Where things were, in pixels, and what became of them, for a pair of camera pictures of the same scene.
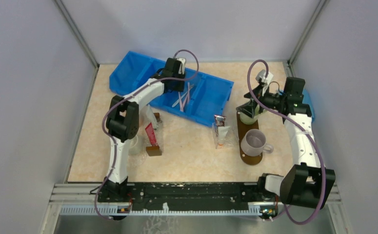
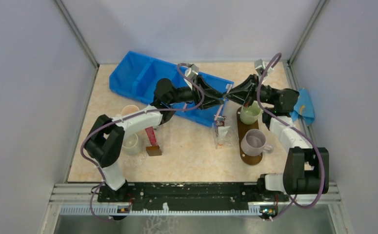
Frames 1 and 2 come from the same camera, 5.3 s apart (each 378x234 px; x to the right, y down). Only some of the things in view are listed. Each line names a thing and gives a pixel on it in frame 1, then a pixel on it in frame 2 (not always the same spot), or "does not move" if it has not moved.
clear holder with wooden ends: x=152 y=131 does not move
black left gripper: x=180 y=88 → x=211 y=91
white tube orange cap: x=222 y=130 does not move
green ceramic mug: x=249 y=120 does not move
